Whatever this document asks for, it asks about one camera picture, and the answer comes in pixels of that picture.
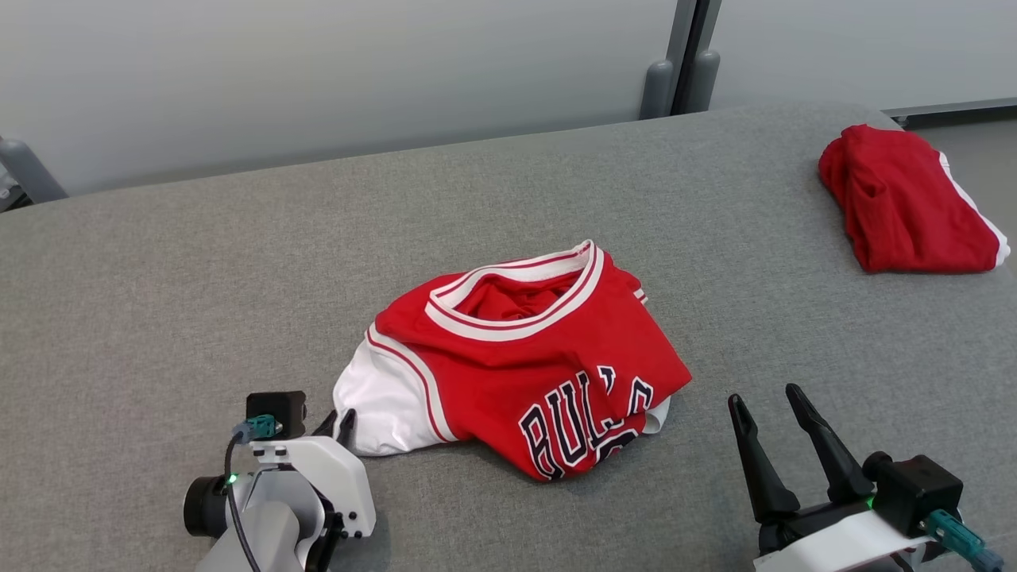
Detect grey double partition post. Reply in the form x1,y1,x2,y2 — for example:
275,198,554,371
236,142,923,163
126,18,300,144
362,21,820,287
639,0,722,121

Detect teal camera connector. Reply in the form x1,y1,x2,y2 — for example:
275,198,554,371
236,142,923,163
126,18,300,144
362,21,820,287
232,414,280,446
922,508,1007,572

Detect teal right camera connector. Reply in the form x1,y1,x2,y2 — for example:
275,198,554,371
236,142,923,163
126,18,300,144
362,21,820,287
922,508,1007,572

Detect red shorts with white stripe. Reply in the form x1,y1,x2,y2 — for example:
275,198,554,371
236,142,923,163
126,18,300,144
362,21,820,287
818,123,1012,276

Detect grey single partition post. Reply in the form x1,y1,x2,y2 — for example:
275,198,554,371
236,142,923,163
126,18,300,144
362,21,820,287
0,135,69,213

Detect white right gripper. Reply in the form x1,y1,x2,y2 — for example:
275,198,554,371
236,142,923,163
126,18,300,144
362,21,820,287
727,383,937,572

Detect red Bulls basketball jersey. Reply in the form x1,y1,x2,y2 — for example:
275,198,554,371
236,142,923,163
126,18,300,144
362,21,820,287
332,239,693,483

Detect black left camera cable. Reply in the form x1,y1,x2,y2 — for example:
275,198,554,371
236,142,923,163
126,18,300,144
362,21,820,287
222,433,263,572

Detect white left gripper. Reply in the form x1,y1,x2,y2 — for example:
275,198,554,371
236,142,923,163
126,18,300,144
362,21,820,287
183,407,377,543

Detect teal left camera connector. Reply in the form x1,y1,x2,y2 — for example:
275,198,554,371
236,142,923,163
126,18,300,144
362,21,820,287
232,414,280,446

